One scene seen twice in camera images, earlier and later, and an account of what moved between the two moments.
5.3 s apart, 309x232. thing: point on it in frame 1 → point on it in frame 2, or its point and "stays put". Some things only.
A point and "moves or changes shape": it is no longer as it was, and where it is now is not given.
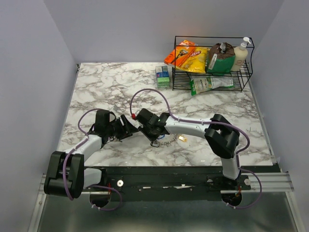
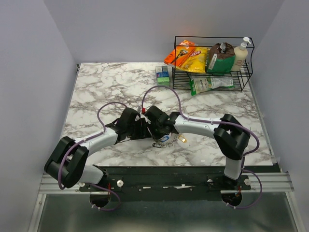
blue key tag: [161, 136] moves or changes shape
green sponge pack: [162, 77] stays put
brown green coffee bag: [221, 59] stays put
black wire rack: [216, 63] stays put
